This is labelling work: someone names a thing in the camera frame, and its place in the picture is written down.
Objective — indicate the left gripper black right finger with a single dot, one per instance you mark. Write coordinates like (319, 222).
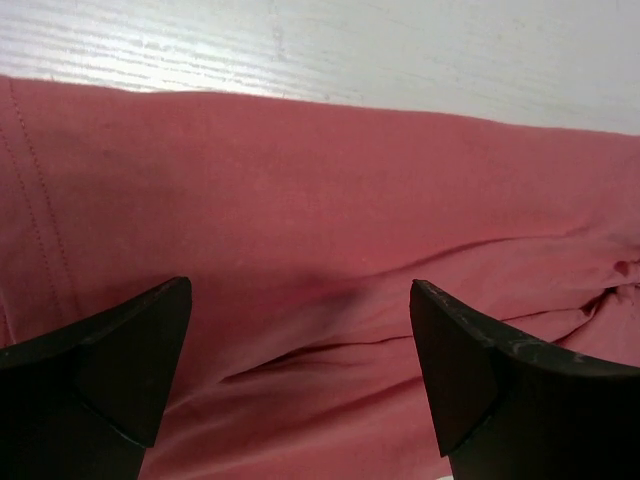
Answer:
(508, 405)

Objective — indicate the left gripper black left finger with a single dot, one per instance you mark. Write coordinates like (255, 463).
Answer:
(86, 401)

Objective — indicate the dusty red t-shirt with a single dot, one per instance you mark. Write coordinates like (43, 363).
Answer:
(302, 227)

